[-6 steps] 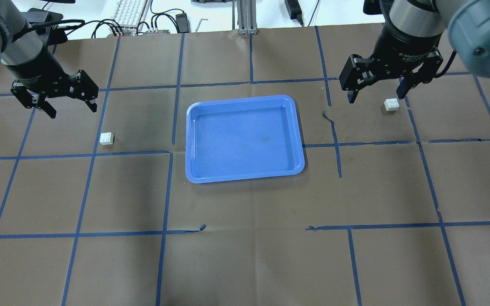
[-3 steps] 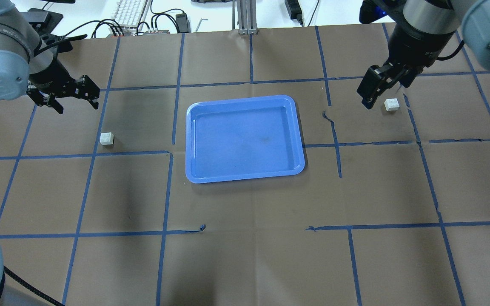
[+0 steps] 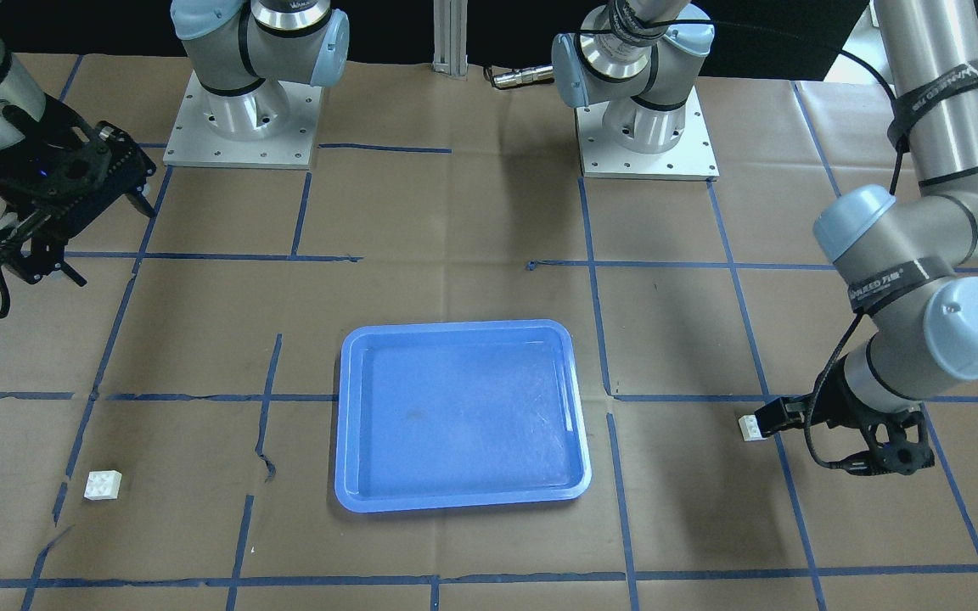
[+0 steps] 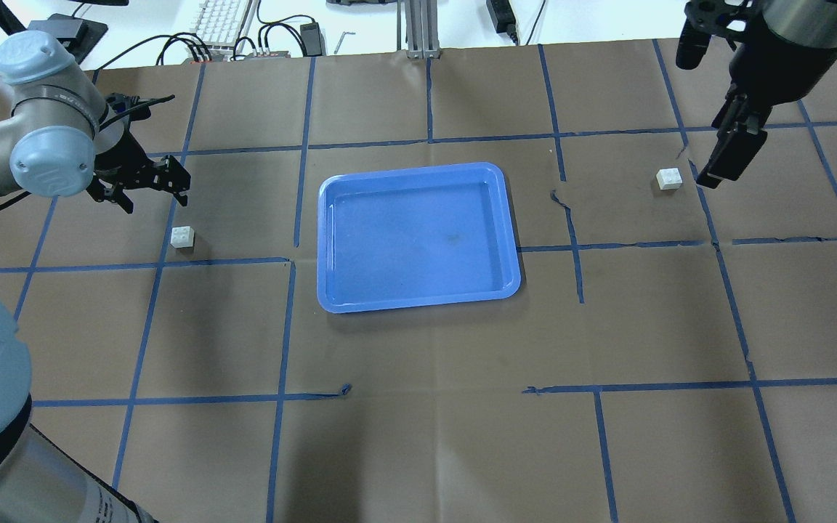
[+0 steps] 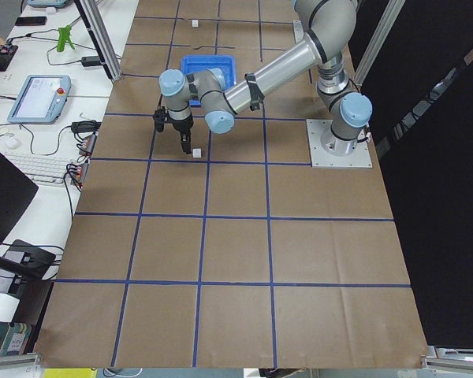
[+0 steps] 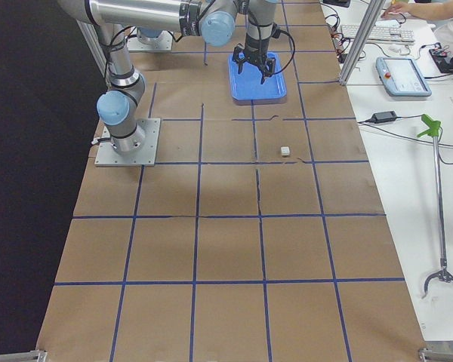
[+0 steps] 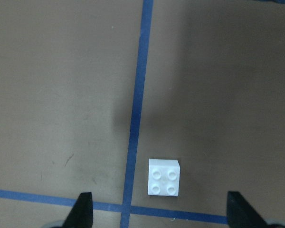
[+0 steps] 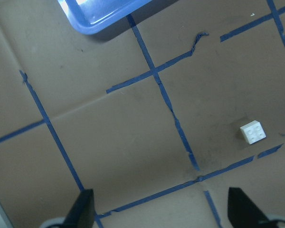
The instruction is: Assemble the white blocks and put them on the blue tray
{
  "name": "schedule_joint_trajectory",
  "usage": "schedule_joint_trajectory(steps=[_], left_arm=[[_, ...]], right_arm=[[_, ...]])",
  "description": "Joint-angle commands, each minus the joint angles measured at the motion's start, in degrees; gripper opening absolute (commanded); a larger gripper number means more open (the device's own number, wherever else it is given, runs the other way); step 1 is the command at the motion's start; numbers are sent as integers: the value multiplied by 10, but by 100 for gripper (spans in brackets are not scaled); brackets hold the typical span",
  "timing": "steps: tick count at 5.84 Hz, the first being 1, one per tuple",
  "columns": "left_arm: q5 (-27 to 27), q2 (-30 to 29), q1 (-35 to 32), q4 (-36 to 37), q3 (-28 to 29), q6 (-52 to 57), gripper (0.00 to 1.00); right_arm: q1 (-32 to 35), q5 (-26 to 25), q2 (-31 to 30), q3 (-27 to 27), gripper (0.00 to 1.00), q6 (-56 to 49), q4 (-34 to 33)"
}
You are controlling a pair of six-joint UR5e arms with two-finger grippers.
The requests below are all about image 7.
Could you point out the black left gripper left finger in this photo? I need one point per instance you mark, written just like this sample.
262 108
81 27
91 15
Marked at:
81 214

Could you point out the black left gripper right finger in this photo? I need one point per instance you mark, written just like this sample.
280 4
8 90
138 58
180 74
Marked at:
240 214

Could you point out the brown paper table cover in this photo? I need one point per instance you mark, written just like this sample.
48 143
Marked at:
90 90

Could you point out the white block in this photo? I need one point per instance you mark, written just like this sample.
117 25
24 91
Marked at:
163 177

